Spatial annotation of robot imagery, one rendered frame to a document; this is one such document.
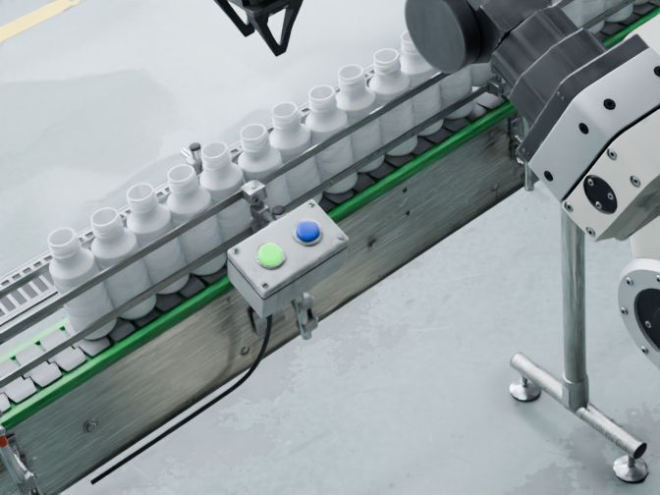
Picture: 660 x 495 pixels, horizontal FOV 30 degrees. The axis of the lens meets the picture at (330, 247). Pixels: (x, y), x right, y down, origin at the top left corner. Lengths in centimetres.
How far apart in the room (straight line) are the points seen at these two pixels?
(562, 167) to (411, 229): 92
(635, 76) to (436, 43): 17
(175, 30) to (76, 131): 58
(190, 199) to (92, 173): 206
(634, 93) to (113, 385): 95
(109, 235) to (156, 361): 21
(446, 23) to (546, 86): 10
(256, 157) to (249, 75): 226
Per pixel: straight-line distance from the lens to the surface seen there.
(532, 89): 99
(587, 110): 95
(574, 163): 99
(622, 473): 267
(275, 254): 155
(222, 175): 167
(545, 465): 270
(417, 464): 272
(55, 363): 168
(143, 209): 163
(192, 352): 175
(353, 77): 179
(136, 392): 173
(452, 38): 103
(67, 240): 162
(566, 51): 100
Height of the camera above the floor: 214
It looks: 42 degrees down
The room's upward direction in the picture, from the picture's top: 11 degrees counter-clockwise
